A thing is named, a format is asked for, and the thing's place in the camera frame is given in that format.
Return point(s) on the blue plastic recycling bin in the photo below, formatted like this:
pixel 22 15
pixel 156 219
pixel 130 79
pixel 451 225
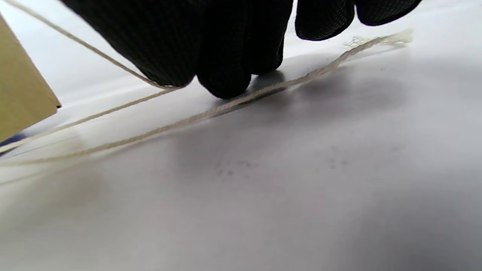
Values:
pixel 11 140

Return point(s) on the person's right hand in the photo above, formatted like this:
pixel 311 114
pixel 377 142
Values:
pixel 211 41

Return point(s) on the brown cardboard box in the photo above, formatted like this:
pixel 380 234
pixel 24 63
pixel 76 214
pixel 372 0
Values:
pixel 19 90

